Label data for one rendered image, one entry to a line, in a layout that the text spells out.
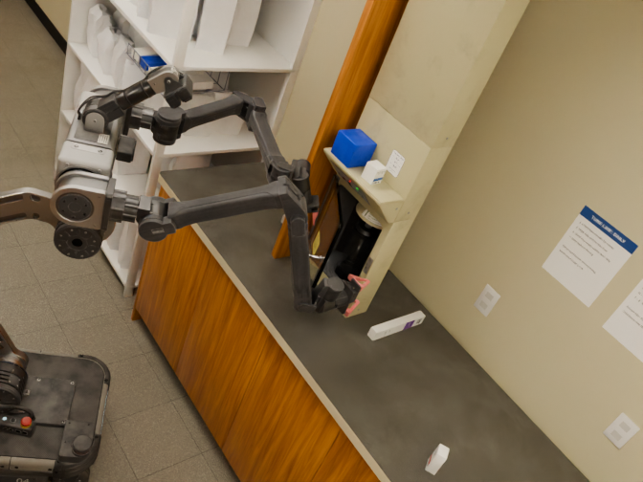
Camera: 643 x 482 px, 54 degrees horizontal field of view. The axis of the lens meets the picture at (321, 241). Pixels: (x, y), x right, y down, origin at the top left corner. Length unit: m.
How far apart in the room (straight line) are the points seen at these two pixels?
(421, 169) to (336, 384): 0.77
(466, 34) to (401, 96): 0.30
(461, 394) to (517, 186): 0.78
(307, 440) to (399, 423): 0.36
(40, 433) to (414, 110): 1.82
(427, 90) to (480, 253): 0.75
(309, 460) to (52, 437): 0.99
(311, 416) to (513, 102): 1.30
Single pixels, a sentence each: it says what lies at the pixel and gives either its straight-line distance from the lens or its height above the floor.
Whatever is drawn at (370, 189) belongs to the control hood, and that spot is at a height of 1.51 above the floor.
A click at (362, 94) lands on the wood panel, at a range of 2.26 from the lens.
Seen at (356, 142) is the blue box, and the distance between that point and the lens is 2.12.
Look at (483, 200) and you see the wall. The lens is 2.45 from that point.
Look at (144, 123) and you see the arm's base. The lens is 2.15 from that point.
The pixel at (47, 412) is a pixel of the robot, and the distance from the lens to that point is 2.76.
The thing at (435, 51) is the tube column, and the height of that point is 1.97.
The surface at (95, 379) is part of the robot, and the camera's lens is 2.89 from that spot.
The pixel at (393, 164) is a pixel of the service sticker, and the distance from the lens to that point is 2.13.
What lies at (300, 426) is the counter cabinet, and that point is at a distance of 2.37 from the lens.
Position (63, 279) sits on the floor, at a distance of 3.63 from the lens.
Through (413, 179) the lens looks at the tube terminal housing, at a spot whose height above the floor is 1.59.
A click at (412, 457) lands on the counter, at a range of 2.14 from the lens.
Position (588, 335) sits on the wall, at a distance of 2.34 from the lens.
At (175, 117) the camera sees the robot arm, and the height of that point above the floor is 1.50.
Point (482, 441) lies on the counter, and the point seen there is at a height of 0.94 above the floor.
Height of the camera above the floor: 2.50
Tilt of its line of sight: 35 degrees down
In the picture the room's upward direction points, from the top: 23 degrees clockwise
